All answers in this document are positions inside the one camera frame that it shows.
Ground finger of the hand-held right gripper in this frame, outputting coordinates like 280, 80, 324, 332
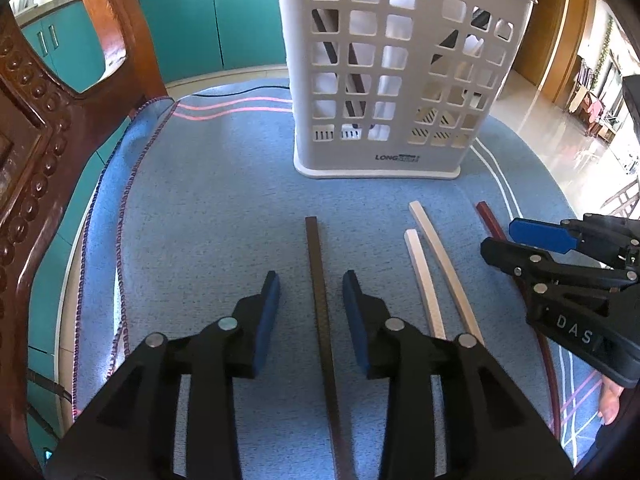
480, 237, 640, 301
509, 214, 640, 266

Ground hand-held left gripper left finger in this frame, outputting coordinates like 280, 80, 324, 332
45, 271, 281, 480

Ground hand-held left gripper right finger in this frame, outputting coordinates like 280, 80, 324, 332
342, 270, 576, 480

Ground dark brown chopstick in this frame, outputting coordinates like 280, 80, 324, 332
304, 216, 357, 480

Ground red chopstick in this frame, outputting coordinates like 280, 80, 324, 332
475, 201, 564, 439

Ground white chopstick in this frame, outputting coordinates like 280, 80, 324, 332
408, 200, 485, 347
402, 228, 447, 342

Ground white plastic utensil basket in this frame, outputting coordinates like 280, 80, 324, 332
274, 0, 537, 181

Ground person's right hand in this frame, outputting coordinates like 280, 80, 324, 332
597, 379, 626, 426

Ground wooden stool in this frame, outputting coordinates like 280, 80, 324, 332
599, 179, 640, 222

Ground clothes drying rack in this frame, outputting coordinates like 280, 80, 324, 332
567, 55, 627, 142

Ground blue checked cloth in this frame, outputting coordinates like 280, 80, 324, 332
71, 79, 607, 480

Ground green garland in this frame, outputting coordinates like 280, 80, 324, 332
595, 14, 614, 77

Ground brown wooden door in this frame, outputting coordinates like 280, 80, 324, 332
514, 0, 577, 87

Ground carved wooden chair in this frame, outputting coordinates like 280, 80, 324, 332
0, 0, 169, 480

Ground teal base cabinets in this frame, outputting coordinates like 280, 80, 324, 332
19, 0, 289, 87

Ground black cable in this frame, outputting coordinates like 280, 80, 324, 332
26, 366, 77, 438

